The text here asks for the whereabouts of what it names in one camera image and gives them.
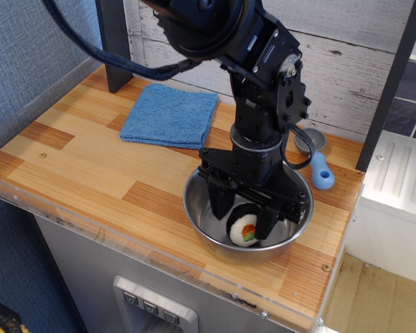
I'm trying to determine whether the dark grey left post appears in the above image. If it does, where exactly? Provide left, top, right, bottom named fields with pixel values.
left=95, top=0, right=133, bottom=93

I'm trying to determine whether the dark grey right post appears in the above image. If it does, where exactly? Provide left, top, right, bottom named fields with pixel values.
left=356, top=1, right=416, bottom=172

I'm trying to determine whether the white ribbed side unit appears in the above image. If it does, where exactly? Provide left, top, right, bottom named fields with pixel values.
left=345, top=131, right=416, bottom=281

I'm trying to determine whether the silver dispenser button panel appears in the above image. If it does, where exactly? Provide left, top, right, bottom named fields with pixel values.
left=113, top=275, right=199, bottom=332

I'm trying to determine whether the plush sushi roll toy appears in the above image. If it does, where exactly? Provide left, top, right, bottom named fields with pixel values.
left=226, top=203, right=259, bottom=248

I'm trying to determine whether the yellow black object at corner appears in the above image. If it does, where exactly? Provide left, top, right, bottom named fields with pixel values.
left=0, top=310, right=29, bottom=333

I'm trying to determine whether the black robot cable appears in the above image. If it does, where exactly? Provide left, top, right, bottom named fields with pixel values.
left=41, top=0, right=315, bottom=171

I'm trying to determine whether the grey toy cabinet front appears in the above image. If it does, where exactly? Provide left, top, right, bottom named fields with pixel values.
left=35, top=216, right=303, bottom=332

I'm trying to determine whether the stainless steel bowl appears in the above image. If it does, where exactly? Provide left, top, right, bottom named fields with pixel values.
left=183, top=170, right=314, bottom=266

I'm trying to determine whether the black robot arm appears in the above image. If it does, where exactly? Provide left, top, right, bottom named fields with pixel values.
left=149, top=1, right=311, bottom=239

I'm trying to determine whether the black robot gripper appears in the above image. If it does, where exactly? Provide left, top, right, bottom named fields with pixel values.
left=198, top=127, right=311, bottom=240

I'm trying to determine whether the grey scoop blue handle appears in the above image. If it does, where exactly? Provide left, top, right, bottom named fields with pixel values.
left=300, top=128, right=335, bottom=190

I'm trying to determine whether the folded blue cloth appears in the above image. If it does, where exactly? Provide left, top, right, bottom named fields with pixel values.
left=120, top=83, right=218, bottom=150

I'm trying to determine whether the dark grey post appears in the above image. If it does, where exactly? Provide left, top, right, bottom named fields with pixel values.
left=95, top=0, right=133, bottom=93
left=356, top=1, right=416, bottom=172

